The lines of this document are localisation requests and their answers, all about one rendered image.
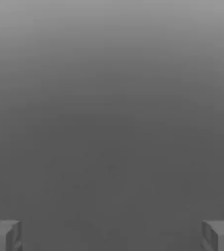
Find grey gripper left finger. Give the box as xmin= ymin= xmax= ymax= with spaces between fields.
xmin=0 ymin=220 xmax=24 ymax=251

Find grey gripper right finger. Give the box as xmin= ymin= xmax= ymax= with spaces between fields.
xmin=201 ymin=220 xmax=224 ymax=251

